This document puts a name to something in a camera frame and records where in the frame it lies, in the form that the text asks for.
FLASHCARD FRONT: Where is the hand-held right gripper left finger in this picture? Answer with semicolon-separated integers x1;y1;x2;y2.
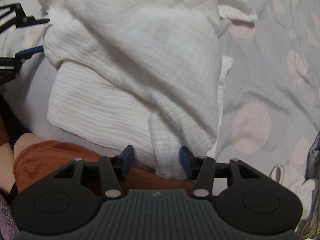
52;145;135;201

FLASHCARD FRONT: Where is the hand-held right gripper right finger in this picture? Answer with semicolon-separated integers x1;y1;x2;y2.
179;146;262;201

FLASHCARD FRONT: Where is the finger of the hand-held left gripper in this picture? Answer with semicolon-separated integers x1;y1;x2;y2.
0;45;45;85
0;3;50;33

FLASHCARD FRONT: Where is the white crinkled cotton garment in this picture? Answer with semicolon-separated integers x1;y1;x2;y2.
30;0;258;180

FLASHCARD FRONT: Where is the orange fleece garment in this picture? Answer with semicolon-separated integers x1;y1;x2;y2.
0;119;197;202

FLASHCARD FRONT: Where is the person's bare leg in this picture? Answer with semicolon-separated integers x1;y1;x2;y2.
0;132;47;195

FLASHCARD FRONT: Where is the grey pink-dotted bedsheet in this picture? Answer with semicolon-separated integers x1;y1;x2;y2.
0;0;320;200

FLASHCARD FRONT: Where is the pale pink cloth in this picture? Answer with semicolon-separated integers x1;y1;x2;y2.
269;164;316;228

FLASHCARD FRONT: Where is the grey-blue cloth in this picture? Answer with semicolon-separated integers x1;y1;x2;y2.
304;130;320;183

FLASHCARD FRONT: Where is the purple fuzzy blanket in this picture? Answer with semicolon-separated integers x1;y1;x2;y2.
0;192;21;240

